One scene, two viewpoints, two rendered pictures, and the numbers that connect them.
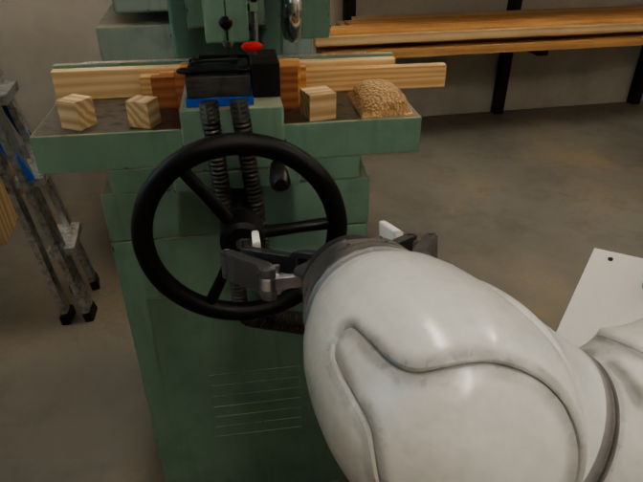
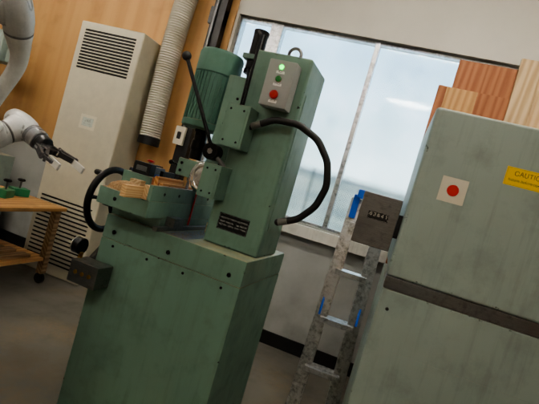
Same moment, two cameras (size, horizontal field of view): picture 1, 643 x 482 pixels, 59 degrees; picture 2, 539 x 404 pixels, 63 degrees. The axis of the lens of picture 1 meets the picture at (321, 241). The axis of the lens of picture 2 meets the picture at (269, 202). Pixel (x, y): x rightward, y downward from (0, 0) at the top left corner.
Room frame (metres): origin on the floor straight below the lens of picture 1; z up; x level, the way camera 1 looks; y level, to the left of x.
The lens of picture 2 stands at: (2.09, -1.26, 1.08)
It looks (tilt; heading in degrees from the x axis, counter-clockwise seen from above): 3 degrees down; 117
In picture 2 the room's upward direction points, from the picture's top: 16 degrees clockwise
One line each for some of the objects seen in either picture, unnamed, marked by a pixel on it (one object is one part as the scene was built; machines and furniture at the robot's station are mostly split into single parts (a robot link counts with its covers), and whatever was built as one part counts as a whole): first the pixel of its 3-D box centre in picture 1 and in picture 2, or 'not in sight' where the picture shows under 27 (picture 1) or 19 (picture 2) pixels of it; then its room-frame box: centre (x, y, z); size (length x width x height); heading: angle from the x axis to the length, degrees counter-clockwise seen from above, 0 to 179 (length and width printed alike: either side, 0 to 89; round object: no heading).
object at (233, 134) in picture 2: not in sight; (237, 127); (1.23, 0.04, 1.23); 0.09 x 0.08 x 0.15; 9
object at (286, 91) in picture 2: not in sight; (280, 86); (1.33, 0.07, 1.40); 0.10 x 0.06 x 0.16; 9
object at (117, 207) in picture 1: (236, 144); (199, 244); (1.12, 0.18, 0.76); 0.57 x 0.45 x 0.09; 9
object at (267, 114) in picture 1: (233, 123); (144, 185); (0.81, 0.13, 0.91); 0.15 x 0.14 x 0.09; 99
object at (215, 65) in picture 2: not in sight; (212, 92); (1.00, 0.16, 1.35); 0.18 x 0.18 x 0.31
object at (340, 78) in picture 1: (298, 80); (168, 195); (1.01, 0.04, 0.92); 0.54 x 0.02 x 0.04; 99
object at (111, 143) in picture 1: (234, 132); (158, 201); (0.89, 0.14, 0.87); 0.61 x 0.30 x 0.06; 99
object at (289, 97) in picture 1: (237, 90); not in sight; (0.91, 0.14, 0.93); 0.20 x 0.01 x 0.07; 99
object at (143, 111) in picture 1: (144, 112); not in sight; (0.84, 0.27, 0.92); 0.04 x 0.03 x 0.04; 75
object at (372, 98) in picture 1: (379, 92); (128, 186); (0.95, -0.10, 0.92); 0.14 x 0.09 x 0.04; 9
